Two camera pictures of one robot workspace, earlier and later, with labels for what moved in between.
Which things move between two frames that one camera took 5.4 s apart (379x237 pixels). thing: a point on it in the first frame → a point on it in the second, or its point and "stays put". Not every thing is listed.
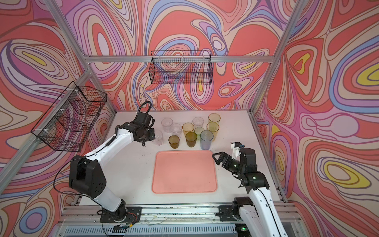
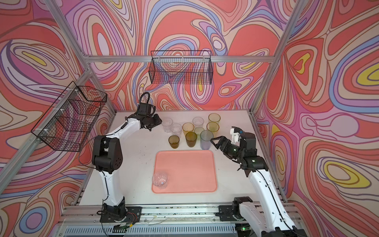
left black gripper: [152, 136] → [157, 120]
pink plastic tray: [184, 172] stays put
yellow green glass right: [213, 127] stays put
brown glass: [173, 140] stays put
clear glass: [167, 123] stays put
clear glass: [176, 129] stays put
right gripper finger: [222, 158] → [222, 142]
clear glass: [159, 138] → [160, 180]
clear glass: [198, 121] stays put
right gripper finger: [223, 160] → [220, 144]
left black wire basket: [69, 123] stays put
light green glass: [198, 131] stays put
